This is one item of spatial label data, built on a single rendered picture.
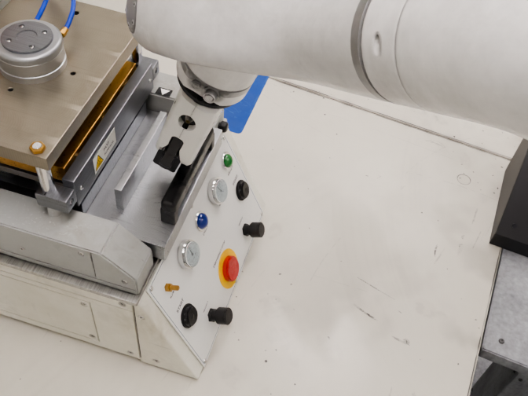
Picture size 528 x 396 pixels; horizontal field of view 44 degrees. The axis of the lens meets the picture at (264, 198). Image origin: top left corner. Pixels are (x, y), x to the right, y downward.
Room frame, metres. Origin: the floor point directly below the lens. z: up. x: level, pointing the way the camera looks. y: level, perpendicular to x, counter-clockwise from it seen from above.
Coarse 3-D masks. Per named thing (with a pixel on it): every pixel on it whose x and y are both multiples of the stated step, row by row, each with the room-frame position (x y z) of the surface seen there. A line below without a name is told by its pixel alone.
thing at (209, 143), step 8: (208, 136) 0.61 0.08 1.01; (208, 144) 0.60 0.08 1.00; (200, 152) 0.58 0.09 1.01; (200, 160) 0.57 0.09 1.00; (184, 168) 0.54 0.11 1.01; (192, 168) 0.55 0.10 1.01; (176, 176) 0.53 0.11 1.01; (184, 176) 0.53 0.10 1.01; (192, 176) 0.54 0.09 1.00; (176, 184) 0.52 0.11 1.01; (184, 184) 0.52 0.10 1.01; (168, 192) 0.50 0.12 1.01; (176, 192) 0.50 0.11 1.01; (184, 192) 0.51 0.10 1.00; (168, 200) 0.49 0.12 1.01; (176, 200) 0.49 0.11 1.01; (160, 208) 0.49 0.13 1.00; (168, 208) 0.48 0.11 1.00; (176, 208) 0.49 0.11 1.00; (168, 216) 0.48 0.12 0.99; (176, 216) 0.49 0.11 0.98
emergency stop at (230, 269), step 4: (228, 256) 0.56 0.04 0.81; (232, 256) 0.56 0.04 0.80; (224, 260) 0.55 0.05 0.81; (228, 260) 0.55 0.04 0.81; (232, 260) 0.55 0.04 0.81; (236, 260) 0.56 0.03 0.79; (224, 264) 0.54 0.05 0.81; (228, 264) 0.54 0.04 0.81; (232, 264) 0.55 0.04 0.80; (236, 264) 0.55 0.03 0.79; (224, 268) 0.53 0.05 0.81; (228, 268) 0.53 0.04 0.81; (232, 268) 0.54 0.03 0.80; (236, 268) 0.55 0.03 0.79; (224, 272) 0.53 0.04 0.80; (228, 272) 0.53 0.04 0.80; (232, 272) 0.54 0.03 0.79; (236, 272) 0.54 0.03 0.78; (224, 276) 0.53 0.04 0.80; (228, 276) 0.53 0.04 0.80; (232, 276) 0.53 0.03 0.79; (236, 276) 0.54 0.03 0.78; (228, 280) 0.53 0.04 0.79; (232, 280) 0.53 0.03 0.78
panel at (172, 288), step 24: (216, 168) 0.64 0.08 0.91; (240, 168) 0.70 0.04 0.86; (192, 216) 0.55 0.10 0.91; (216, 216) 0.59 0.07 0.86; (240, 216) 0.63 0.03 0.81; (216, 240) 0.56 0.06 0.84; (240, 240) 0.60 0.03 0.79; (168, 264) 0.46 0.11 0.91; (216, 264) 0.53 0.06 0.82; (240, 264) 0.57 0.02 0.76; (168, 288) 0.43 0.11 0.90; (192, 288) 0.47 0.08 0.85; (216, 288) 0.50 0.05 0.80; (168, 312) 0.41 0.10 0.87; (192, 336) 0.42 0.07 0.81
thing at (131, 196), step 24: (144, 120) 0.66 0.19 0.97; (144, 144) 0.58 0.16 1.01; (216, 144) 0.64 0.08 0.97; (120, 168) 0.56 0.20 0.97; (144, 168) 0.56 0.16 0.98; (120, 192) 0.49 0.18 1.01; (144, 192) 0.53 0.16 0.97; (192, 192) 0.54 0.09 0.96; (96, 216) 0.48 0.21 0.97; (120, 216) 0.49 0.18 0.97; (144, 216) 0.49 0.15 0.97; (144, 240) 0.45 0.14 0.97; (168, 240) 0.46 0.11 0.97
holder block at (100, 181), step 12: (144, 108) 0.67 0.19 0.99; (132, 132) 0.62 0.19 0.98; (120, 144) 0.59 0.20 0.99; (120, 156) 0.58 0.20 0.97; (108, 168) 0.55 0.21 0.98; (0, 180) 0.50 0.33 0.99; (12, 180) 0.50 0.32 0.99; (24, 180) 0.50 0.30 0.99; (96, 180) 0.52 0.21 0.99; (24, 192) 0.49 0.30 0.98; (96, 192) 0.51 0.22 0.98; (84, 204) 0.48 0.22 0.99
